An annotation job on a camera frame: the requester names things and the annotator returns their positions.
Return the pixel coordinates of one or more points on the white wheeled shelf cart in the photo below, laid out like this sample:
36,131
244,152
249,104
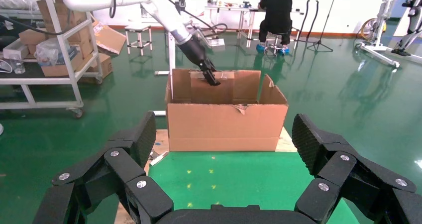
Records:
71,80

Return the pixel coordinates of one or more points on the clear plastic bag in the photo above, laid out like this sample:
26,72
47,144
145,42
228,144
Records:
49,54

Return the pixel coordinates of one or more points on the white cardboard box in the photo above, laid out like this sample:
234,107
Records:
14,51

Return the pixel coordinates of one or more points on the silver metal spring clamp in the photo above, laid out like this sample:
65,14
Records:
160,159

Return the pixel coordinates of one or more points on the printed brown cardboard box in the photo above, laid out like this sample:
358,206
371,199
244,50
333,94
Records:
105,67

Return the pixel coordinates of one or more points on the long white work table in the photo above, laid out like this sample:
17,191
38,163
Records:
230,8

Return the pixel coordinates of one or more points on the grey white machine stand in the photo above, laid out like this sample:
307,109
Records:
408,37

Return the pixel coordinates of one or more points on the large open cardboard carton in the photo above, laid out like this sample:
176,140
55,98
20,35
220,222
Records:
224,127

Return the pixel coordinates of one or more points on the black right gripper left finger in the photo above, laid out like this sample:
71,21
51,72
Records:
99,183

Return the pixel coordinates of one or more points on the white metal floor frame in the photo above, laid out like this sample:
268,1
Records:
382,18

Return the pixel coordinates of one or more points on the yellow rimmed wheel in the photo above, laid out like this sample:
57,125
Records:
364,31

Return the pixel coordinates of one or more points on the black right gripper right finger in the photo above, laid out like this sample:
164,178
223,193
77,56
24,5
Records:
356,183

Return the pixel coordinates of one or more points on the chrome swivel stool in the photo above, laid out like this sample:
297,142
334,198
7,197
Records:
276,46

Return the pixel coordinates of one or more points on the flattened cardboard sheet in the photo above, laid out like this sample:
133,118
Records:
110,39

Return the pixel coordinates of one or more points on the small white square stool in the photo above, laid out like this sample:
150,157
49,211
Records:
138,27

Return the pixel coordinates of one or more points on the black tripod microphone stand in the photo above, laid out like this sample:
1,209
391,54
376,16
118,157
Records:
321,44

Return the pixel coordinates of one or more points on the flat brown cardboard box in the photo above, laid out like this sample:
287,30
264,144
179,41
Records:
62,70

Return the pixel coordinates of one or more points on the big brown cardboard box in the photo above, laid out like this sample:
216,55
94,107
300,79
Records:
77,21

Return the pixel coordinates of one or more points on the white tube frame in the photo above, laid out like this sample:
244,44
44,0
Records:
171,51

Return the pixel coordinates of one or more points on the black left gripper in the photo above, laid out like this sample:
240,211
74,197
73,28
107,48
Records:
194,51

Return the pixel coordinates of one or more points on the small brown cardboard box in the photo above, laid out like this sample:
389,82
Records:
31,37
211,95

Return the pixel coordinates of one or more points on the clear plastic cup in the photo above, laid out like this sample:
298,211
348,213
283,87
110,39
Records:
18,67

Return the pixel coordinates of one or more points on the person in black clothes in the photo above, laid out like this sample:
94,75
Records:
277,11

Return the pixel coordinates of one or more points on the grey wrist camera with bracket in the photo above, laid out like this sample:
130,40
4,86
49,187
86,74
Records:
211,41

